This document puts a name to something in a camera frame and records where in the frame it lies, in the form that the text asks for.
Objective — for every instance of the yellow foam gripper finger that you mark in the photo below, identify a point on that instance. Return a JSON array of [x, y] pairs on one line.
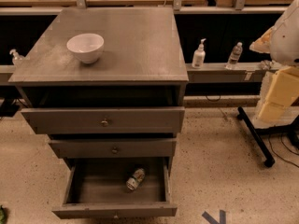
[[264, 44], [279, 91]]

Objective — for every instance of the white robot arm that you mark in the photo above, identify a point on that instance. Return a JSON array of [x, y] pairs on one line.
[[281, 42]]

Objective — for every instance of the grey wooden drawer cabinet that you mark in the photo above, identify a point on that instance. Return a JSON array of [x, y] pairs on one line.
[[142, 65]]

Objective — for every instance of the grey top drawer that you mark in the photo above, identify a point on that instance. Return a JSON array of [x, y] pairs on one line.
[[104, 120]]

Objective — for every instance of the grey middle drawer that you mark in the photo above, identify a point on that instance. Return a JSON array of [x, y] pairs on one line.
[[114, 148]]

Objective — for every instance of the grey open bottom drawer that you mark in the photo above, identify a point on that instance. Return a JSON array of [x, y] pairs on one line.
[[97, 188]]

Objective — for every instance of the crumpled clear plastic wrap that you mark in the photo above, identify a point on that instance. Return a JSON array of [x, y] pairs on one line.
[[266, 65]]

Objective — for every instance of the clear plastic water bottle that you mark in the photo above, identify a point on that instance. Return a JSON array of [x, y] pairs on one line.
[[234, 56]]

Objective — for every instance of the black stand base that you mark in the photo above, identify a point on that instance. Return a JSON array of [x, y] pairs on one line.
[[292, 131]]

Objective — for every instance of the white lotion pump bottle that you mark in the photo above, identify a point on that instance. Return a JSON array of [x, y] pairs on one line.
[[199, 55]]

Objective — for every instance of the white ceramic bowl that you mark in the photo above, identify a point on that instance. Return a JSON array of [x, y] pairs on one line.
[[87, 48]]

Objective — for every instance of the grey metal shelf rail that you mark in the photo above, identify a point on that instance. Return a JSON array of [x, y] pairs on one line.
[[217, 73]]

